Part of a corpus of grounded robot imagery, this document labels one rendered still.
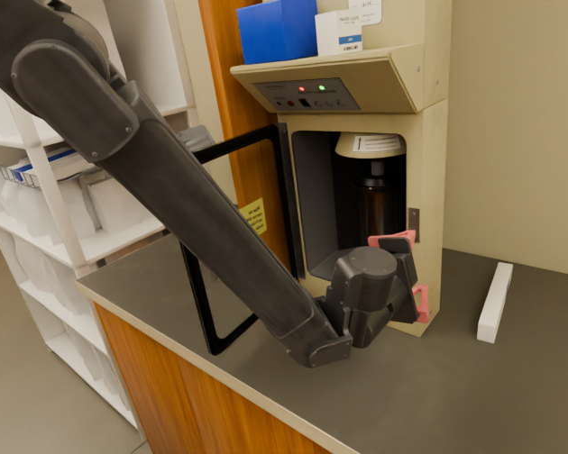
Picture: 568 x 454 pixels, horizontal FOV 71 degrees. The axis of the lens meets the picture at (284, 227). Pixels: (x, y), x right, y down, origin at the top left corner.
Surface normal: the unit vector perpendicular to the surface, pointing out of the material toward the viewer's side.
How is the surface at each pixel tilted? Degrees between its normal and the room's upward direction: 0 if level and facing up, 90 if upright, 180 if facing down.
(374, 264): 12
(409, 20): 90
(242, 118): 90
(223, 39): 90
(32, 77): 101
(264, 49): 90
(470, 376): 0
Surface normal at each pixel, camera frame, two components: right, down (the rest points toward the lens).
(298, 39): 0.76, 0.18
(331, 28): -0.81, 0.33
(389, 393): -0.13, -0.90
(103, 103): 0.35, 0.51
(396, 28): -0.64, 0.39
